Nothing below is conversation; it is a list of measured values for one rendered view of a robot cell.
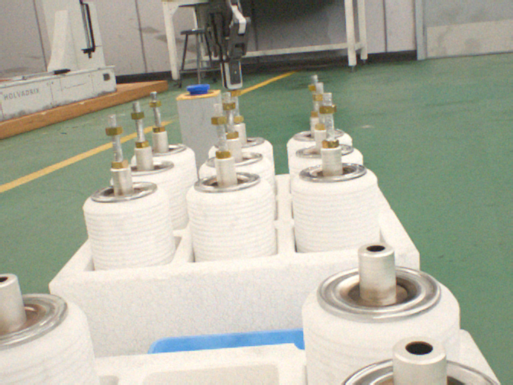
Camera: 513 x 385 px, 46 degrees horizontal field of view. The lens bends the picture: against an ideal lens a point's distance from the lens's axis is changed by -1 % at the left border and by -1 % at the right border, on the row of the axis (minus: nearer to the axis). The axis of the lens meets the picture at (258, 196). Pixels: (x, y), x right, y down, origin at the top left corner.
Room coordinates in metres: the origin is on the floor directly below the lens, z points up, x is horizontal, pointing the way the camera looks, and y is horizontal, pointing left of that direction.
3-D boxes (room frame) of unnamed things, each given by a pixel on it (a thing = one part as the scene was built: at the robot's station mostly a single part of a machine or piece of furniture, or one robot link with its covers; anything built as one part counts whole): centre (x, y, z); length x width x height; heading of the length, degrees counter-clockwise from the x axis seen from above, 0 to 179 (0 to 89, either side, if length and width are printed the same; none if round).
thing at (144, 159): (0.79, 0.14, 0.26); 0.02 x 0.02 x 0.03
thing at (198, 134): (1.08, 0.08, 0.16); 0.07 x 0.07 x 0.31; 87
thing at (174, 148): (0.91, 0.14, 0.25); 0.08 x 0.08 x 0.01
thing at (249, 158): (0.78, 0.03, 0.25); 0.08 x 0.08 x 0.01
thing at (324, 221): (0.66, -0.09, 0.16); 0.10 x 0.10 x 0.18
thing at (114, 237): (0.67, 0.15, 0.16); 0.10 x 0.10 x 0.18
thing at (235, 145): (0.78, 0.03, 0.26); 0.02 x 0.02 x 0.03
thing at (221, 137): (0.66, 0.03, 0.30); 0.01 x 0.01 x 0.08; 20
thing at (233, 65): (0.88, 0.01, 0.37); 0.03 x 0.01 x 0.05; 23
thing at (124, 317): (0.78, 0.03, 0.09); 0.39 x 0.39 x 0.18; 87
